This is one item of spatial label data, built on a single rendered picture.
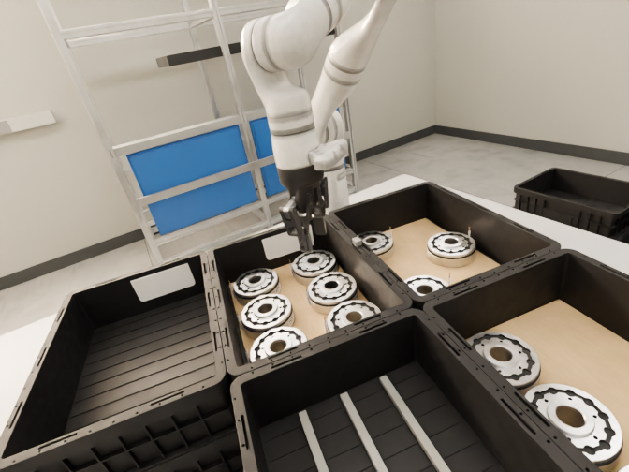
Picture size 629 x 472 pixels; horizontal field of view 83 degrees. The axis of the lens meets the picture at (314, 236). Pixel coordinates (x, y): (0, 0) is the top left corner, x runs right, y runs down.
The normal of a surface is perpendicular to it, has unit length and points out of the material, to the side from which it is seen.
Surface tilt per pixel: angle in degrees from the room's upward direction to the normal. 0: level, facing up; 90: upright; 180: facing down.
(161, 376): 0
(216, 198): 90
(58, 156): 90
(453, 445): 0
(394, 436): 0
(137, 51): 90
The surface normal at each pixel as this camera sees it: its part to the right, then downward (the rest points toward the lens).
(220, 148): 0.49, 0.36
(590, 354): -0.16, -0.86
